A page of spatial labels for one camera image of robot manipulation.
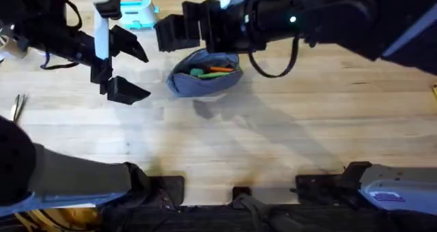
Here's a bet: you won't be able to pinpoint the teal plastic box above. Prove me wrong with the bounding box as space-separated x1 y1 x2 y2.
119 0 160 31

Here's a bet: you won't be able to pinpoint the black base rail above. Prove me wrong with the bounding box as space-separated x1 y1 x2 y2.
102 175 437 232

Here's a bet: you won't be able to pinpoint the yellow cable bundle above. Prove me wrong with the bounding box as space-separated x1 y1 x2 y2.
13 207 102 232

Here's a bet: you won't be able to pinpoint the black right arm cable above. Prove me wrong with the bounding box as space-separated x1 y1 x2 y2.
246 33 300 79

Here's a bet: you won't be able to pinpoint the left wrist upright plate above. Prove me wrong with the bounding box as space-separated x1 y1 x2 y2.
92 0 111 61

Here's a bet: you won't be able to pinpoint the blue soft zip bag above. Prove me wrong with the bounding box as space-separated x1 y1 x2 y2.
166 48 244 98

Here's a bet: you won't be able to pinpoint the black scissors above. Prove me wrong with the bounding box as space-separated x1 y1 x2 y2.
11 93 29 124

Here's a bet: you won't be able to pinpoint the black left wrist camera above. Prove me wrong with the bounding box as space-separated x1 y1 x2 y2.
95 0 123 20

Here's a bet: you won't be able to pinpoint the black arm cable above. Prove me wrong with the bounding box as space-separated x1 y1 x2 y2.
246 33 300 79
39 0 83 71

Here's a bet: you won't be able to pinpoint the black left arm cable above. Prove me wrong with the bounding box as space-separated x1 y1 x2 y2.
39 0 83 71

